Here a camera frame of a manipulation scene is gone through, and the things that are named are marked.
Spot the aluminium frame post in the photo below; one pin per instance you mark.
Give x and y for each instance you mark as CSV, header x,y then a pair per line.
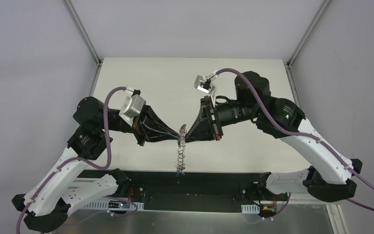
x,y
70,8
309,32

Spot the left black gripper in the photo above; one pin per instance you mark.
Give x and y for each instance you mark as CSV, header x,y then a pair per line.
x,y
140,128

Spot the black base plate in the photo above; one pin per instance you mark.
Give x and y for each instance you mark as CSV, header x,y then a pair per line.
x,y
196,192

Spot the left circuit board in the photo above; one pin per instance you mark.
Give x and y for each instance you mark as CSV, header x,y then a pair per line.
x,y
118,205

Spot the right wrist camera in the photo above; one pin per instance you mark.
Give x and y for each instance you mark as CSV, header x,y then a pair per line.
x,y
205,84

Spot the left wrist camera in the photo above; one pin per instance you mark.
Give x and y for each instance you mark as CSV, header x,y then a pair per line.
x,y
131,108

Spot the white slotted cable duct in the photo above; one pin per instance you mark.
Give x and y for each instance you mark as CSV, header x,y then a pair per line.
x,y
102,204
250,209

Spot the circuit board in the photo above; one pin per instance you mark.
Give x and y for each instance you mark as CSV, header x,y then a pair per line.
x,y
118,205
267,212

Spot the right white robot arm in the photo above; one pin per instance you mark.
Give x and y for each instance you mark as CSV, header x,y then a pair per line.
x,y
329,176

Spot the right aluminium frame post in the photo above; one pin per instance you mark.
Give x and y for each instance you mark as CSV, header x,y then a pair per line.
x,y
309,32

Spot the left aluminium frame post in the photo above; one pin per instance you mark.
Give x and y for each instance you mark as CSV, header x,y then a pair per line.
x,y
70,8

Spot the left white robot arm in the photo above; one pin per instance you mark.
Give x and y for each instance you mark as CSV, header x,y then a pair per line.
x,y
49,204

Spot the white slotted cable duct left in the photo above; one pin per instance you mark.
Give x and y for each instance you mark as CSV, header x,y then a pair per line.
x,y
102,204

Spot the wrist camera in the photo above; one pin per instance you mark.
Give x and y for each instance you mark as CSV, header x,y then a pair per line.
x,y
205,84
131,108

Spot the white slotted cable duct right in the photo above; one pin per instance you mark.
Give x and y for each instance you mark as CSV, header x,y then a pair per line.
x,y
250,209

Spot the metal disc with keyrings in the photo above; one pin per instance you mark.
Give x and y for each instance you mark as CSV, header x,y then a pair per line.
x,y
180,166

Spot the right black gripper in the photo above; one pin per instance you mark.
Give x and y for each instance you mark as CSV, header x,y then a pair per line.
x,y
214,119

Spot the right circuit board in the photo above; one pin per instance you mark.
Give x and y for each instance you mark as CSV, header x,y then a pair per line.
x,y
267,212

